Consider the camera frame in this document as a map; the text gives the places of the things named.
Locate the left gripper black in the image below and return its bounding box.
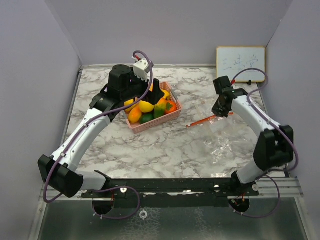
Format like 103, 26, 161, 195
121, 68, 165, 105

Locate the orange green mango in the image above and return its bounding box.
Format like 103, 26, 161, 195
153, 98, 167, 119

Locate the clear bag red zipper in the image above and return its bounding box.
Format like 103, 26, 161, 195
186, 115, 224, 128

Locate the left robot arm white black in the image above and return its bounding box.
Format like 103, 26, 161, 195
38, 60, 164, 203

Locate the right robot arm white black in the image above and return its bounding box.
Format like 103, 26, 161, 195
212, 76, 294, 196

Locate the clear bag white zipper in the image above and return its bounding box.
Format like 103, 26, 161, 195
191, 99, 258, 163

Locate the yellow lemon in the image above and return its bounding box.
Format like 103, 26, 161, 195
139, 100, 155, 114

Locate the yellow bell pepper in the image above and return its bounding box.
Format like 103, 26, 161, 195
161, 89, 171, 100

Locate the orange persimmon green leaf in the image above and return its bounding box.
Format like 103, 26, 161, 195
164, 100, 178, 115

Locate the green lime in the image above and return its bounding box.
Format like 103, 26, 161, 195
139, 112, 154, 125

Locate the yellow orange fruit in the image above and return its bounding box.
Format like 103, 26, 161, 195
124, 97, 139, 113

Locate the small orange tangerine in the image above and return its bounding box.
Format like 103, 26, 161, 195
128, 105, 143, 124

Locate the pink plastic basket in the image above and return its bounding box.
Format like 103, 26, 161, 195
122, 82, 182, 134

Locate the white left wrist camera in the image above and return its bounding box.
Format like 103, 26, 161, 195
132, 56, 154, 82

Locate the small whiteboard wooden frame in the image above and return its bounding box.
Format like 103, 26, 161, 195
216, 46, 266, 83

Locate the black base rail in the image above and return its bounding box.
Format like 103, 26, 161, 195
81, 178, 259, 209

